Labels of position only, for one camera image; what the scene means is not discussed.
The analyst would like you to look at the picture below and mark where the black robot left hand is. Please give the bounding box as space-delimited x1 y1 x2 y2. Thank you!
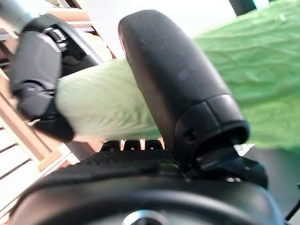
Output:
9 14 105 143

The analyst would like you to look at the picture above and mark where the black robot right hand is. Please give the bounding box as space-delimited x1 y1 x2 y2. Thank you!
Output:
9 9 285 225

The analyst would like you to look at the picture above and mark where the green white napa cabbage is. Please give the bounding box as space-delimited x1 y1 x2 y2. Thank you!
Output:
55 1 300 150

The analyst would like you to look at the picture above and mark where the wide slatted wooden crate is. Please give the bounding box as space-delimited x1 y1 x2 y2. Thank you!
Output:
0 67 82 221

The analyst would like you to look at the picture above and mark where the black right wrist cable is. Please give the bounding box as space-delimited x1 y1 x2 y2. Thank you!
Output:
285 199 300 221

